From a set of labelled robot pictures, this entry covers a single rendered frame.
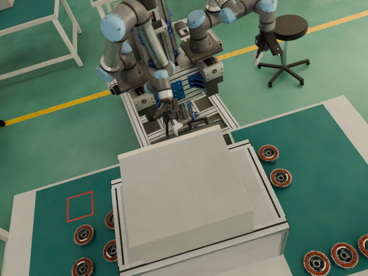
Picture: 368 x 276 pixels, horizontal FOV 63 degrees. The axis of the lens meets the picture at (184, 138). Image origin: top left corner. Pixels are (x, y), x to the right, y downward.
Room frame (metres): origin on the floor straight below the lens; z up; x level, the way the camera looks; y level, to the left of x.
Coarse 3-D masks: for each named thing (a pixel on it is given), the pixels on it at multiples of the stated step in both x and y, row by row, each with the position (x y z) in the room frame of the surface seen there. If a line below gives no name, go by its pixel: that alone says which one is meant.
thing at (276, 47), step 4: (264, 36) 1.21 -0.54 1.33; (268, 36) 1.21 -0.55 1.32; (272, 36) 1.20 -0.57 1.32; (268, 40) 1.19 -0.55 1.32; (272, 40) 1.18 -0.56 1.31; (276, 40) 1.18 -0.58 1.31; (268, 44) 1.18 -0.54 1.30; (272, 44) 1.16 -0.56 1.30; (276, 44) 1.16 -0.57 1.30; (272, 48) 1.15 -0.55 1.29; (276, 48) 1.14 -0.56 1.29; (280, 48) 1.14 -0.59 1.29; (272, 52) 1.14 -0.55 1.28; (276, 52) 1.13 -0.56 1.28; (280, 52) 1.12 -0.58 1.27
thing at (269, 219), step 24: (240, 144) 0.78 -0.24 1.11; (240, 168) 0.66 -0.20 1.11; (120, 192) 0.73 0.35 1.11; (264, 192) 0.52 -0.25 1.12; (120, 216) 0.61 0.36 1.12; (264, 216) 0.42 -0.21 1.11; (120, 240) 0.51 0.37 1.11; (240, 240) 0.36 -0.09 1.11; (120, 264) 0.41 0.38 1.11; (144, 264) 0.38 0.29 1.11; (168, 264) 0.36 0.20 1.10
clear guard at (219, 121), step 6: (216, 120) 1.01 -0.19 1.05; (198, 126) 1.00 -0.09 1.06; (204, 126) 0.99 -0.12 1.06; (210, 126) 0.97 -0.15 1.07; (222, 126) 0.95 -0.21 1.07; (180, 132) 1.00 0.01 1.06; (186, 132) 0.99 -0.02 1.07; (192, 132) 0.98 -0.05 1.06; (222, 132) 0.92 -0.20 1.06; (228, 138) 0.87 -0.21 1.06; (228, 144) 0.84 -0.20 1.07
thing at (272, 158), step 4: (260, 148) 0.93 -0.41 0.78; (264, 148) 0.92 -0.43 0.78; (268, 148) 0.92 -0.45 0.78; (272, 148) 0.91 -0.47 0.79; (276, 148) 0.90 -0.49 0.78; (260, 152) 0.91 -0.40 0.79; (268, 152) 0.90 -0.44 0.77; (272, 152) 0.90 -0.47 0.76; (276, 152) 0.87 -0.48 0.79; (260, 156) 0.88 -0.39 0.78; (264, 156) 0.87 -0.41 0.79; (268, 156) 0.88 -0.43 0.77; (272, 156) 0.86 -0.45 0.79; (276, 156) 0.85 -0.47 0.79; (264, 160) 0.85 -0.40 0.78; (268, 160) 0.84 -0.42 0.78; (272, 160) 0.83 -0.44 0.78; (276, 160) 0.84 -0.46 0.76
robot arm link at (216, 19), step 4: (208, 0) 1.70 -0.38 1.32; (212, 0) 1.67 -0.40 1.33; (208, 4) 1.70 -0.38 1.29; (212, 4) 1.67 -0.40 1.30; (216, 4) 1.67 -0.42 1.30; (208, 8) 1.69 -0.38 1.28; (212, 8) 1.67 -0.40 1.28; (216, 8) 1.66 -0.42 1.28; (208, 12) 1.69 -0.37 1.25; (212, 12) 1.66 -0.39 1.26; (216, 12) 1.65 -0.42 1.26; (212, 16) 1.66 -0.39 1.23; (216, 16) 1.66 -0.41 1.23; (212, 20) 1.65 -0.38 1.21; (216, 20) 1.65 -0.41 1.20; (220, 20) 1.66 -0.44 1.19; (212, 24) 1.65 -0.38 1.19; (216, 24) 1.66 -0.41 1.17
